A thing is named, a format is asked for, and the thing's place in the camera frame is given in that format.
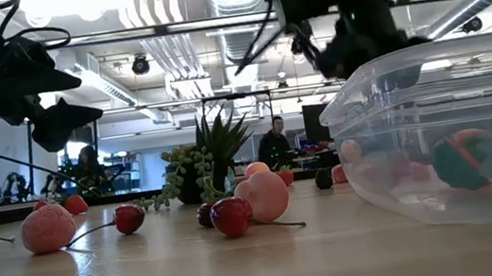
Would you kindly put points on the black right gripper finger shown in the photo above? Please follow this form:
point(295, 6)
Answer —
point(397, 79)

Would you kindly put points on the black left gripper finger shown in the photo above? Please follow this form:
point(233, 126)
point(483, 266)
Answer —
point(55, 81)
point(66, 126)

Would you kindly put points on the orange carrot green top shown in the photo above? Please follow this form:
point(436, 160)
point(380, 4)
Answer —
point(461, 164)

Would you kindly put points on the pink textured fruit ball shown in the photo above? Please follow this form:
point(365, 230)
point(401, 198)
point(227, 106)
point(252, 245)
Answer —
point(338, 173)
point(48, 228)

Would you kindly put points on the dark blackberry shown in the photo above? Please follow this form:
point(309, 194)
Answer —
point(323, 178)

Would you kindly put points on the pink yellow peach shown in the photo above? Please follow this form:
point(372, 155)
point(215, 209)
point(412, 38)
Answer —
point(256, 168)

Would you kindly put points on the dark red cherry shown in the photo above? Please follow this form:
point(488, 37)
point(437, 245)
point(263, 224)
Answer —
point(205, 215)

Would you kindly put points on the small pink peach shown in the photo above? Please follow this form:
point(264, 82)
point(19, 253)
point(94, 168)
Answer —
point(265, 196)

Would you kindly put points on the red cherry with stem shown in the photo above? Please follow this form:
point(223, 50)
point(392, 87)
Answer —
point(231, 216)
point(129, 218)

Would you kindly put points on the clear plastic tupperware container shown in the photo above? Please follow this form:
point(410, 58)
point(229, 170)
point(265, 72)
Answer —
point(436, 98)

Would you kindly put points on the person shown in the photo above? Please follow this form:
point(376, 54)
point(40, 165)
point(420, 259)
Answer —
point(88, 170)
point(274, 146)

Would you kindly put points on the small red fruit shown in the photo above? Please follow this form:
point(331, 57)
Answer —
point(39, 204)

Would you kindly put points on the black ceiling spotlight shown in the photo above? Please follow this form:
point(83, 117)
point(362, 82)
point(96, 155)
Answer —
point(471, 25)
point(140, 65)

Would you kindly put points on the black monitor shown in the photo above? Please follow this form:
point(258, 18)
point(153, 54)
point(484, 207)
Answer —
point(317, 124)

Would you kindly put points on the green potted succulent plant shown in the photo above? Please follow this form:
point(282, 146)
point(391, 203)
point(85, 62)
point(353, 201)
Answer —
point(217, 156)

